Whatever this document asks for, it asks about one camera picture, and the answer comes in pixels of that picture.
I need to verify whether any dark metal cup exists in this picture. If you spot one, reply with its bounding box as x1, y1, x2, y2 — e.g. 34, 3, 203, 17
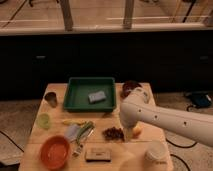
44, 92, 58, 108

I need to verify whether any grey blue sponge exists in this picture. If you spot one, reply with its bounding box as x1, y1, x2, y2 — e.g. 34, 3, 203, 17
88, 91, 106, 103

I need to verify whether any grey cloth piece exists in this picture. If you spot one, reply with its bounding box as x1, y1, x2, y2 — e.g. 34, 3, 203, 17
64, 124, 80, 142

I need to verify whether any orange peach fruit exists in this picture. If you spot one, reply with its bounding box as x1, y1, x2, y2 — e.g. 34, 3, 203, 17
133, 125, 142, 138

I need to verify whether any white plastic cup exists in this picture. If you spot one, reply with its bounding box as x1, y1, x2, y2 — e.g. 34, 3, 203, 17
145, 140, 166, 163

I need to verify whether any brown wooden block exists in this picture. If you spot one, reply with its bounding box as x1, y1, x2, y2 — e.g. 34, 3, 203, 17
85, 148, 111, 162

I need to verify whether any yellow banana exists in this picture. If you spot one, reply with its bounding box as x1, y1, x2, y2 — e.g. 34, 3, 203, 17
62, 119, 86, 126

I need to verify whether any dark maroon bowl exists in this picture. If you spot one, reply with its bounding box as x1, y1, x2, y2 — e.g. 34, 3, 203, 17
121, 80, 140, 98

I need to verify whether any dark blue floor device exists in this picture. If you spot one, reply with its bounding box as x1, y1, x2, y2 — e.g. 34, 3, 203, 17
187, 92, 212, 108

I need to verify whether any orange red bowl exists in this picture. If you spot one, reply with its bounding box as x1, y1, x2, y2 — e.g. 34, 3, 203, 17
39, 135, 70, 170

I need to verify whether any light green cup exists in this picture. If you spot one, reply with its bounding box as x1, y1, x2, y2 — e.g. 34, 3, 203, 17
36, 113, 50, 130

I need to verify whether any green handled spatula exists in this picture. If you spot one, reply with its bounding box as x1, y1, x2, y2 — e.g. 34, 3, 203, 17
76, 121, 94, 146

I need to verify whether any green plastic tray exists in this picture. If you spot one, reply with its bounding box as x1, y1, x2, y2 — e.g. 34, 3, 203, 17
63, 77, 116, 112

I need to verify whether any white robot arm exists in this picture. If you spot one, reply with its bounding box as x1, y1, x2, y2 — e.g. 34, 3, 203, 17
119, 87, 213, 147

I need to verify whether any silver fork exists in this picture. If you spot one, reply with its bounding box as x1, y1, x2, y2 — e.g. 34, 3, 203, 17
72, 130, 93, 157

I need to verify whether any black floor cable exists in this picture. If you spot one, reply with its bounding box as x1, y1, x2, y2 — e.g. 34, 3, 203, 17
165, 138, 198, 149

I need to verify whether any bunch of red grapes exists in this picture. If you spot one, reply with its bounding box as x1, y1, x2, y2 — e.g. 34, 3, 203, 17
102, 127, 124, 140

